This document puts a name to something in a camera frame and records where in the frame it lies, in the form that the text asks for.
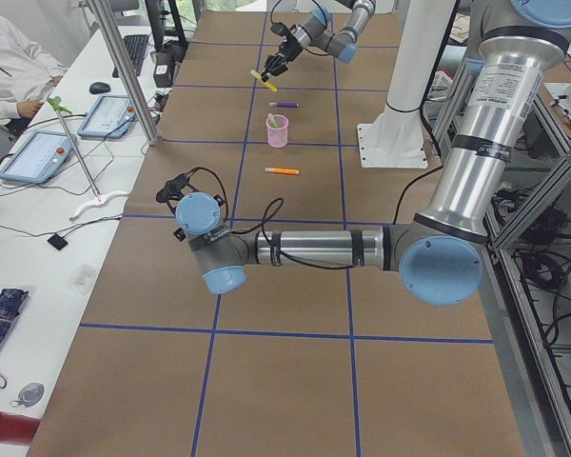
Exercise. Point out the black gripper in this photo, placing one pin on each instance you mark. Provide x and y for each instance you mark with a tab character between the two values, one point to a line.
176	233
286	49

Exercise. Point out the yellow marker pen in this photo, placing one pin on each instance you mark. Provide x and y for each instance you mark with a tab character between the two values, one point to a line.
257	76

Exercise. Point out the purple marker pen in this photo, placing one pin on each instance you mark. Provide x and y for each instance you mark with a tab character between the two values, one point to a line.
290	105

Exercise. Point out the green marker pen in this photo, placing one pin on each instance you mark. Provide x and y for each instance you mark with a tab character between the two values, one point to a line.
274	122

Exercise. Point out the orange marker pen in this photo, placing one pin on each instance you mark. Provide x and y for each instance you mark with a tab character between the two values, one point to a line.
282	171

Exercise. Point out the clear plastic packet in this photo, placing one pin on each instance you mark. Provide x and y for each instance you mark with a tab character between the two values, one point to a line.
83	278

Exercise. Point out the small black square device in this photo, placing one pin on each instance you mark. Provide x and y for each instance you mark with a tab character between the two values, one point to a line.
57	241

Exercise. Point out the black computer monitor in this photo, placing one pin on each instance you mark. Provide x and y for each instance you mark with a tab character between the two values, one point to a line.
166	26

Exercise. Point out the far blue teach pendant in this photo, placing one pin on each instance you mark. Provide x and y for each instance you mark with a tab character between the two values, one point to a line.
109	118

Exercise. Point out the blue teach pendant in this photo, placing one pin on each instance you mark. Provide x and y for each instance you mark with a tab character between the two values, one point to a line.
40	157
109	118

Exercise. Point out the black keyboard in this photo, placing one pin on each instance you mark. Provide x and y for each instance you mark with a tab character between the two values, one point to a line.
136	45

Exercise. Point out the near blue teach pendant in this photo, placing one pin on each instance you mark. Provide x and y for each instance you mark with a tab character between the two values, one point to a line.
40	157

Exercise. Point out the black computer mouse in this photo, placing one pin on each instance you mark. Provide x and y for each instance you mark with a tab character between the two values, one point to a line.
99	88

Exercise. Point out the brown paper table mat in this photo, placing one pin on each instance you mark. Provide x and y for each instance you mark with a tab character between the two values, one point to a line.
297	361

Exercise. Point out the long grabber stick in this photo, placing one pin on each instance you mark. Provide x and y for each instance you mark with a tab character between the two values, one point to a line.
99	199

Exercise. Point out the folded blue umbrella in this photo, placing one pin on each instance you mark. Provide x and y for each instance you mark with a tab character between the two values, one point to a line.
11	300

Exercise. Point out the silver round tag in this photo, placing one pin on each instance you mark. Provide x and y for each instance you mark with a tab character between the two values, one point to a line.
29	395

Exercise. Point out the person in white shirt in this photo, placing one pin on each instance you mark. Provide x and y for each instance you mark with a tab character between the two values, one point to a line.
28	74

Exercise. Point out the red cylinder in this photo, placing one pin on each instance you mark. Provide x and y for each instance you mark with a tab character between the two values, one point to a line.
16	429

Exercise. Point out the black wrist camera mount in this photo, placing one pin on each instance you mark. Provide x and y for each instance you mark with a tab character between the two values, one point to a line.
280	29
173	190

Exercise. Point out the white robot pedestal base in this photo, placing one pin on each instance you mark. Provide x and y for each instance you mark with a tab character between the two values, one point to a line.
394	140

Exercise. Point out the aluminium frame post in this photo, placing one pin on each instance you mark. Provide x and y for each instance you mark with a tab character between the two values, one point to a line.
119	55

